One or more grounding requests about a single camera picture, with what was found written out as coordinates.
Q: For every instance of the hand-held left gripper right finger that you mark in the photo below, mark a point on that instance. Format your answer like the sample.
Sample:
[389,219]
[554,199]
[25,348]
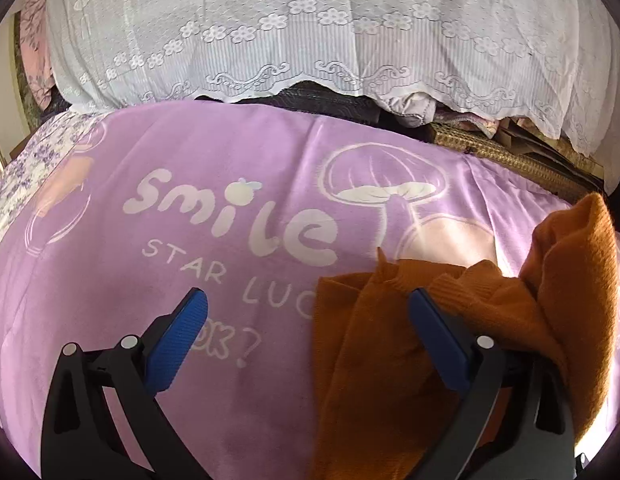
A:
[437,332]

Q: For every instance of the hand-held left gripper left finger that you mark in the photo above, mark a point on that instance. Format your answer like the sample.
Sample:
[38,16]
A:
[177,335]

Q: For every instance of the orange knit cardigan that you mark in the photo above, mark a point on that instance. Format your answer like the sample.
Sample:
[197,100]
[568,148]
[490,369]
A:
[379,360]

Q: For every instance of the purple printed blanket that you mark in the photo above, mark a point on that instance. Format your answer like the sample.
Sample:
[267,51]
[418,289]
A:
[190,160]

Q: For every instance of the woven straw mat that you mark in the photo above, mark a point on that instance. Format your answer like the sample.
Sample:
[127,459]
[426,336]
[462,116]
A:
[519,160]

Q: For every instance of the brown cardboard pieces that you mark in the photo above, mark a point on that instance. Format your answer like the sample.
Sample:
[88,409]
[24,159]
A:
[534,137]

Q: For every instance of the purple floral bed sheet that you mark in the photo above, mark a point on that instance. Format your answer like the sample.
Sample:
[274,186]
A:
[45,160]

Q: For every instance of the pink folded fabric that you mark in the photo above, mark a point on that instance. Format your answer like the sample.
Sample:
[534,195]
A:
[414,107]

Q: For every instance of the dark woven mat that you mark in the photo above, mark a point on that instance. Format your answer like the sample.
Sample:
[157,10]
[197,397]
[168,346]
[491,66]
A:
[315,100]

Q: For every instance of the pink floral cloth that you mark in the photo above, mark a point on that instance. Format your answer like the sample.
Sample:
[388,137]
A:
[35,50]

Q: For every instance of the white lace cloth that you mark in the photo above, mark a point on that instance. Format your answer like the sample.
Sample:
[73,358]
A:
[315,25]

